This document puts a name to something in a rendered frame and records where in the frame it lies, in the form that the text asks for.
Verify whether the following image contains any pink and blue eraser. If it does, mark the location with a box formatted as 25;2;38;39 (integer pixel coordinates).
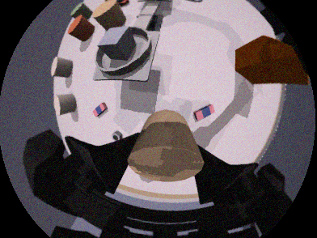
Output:
194;104;214;120
93;102;108;118

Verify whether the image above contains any red toy car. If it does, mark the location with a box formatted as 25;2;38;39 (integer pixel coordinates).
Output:
116;0;129;6

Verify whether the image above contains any tan cylinder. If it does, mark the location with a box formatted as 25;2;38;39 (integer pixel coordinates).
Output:
93;0;126;31
127;109;205;181

